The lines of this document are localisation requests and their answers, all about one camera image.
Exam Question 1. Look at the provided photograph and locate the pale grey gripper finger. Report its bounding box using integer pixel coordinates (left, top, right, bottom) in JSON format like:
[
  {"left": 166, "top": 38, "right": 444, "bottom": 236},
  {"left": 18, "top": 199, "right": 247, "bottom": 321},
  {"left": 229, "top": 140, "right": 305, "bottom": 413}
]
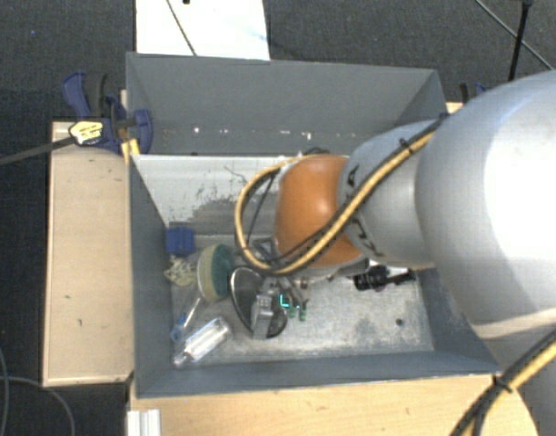
[
  {"left": 257, "top": 293, "right": 279, "bottom": 321},
  {"left": 252, "top": 315, "right": 276, "bottom": 340}
]

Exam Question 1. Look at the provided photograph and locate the green and cream round sponge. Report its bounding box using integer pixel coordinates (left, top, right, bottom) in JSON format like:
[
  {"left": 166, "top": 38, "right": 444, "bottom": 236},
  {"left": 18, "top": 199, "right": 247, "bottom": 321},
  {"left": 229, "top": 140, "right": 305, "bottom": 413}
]
[{"left": 195, "top": 243, "right": 237, "bottom": 303}]

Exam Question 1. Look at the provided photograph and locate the clear plastic bottle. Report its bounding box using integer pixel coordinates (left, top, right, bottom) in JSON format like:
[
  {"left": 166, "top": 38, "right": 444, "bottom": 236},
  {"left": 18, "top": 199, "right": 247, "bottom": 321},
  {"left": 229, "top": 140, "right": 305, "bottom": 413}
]
[{"left": 170, "top": 316, "right": 233, "bottom": 369}]

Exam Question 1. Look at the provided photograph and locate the blue plastic block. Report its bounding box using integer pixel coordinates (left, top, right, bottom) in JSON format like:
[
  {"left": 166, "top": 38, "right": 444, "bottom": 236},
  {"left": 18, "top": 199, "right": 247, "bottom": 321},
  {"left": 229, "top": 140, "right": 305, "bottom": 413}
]
[{"left": 164, "top": 225, "right": 196, "bottom": 258}]

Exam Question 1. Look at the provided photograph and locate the pale wood board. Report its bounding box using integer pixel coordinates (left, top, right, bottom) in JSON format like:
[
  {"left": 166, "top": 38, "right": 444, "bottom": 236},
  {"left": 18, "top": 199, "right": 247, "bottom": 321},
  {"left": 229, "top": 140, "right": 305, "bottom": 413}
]
[{"left": 41, "top": 120, "right": 136, "bottom": 388}]

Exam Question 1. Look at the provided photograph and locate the grey metal bin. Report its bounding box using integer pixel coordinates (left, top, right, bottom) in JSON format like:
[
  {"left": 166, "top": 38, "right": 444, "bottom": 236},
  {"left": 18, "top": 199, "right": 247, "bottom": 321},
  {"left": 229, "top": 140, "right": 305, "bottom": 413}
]
[{"left": 124, "top": 51, "right": 502, "bottom": 400}]

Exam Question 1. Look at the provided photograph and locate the blue handled small tool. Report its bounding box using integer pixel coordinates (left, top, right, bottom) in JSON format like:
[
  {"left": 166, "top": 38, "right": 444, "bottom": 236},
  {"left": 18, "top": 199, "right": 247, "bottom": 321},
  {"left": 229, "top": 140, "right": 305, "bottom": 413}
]
[{"left": 169, "top": 295, "right": 203, "bottom": 343}]

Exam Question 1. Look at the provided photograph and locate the black cylinder on white bracket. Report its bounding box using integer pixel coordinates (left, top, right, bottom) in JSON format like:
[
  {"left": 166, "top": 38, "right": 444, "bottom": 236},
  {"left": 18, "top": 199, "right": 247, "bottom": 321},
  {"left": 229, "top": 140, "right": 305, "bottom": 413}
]
[{"left": 352, "top": 263, "right": 418, "bottom": 292}]

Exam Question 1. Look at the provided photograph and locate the cream knotted string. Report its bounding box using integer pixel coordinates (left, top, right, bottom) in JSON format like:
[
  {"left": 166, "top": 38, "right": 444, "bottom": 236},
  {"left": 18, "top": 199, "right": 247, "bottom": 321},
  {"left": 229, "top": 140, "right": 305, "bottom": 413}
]
[{"left": 163, "top": 255, "right": 198, "bottom": 289}]

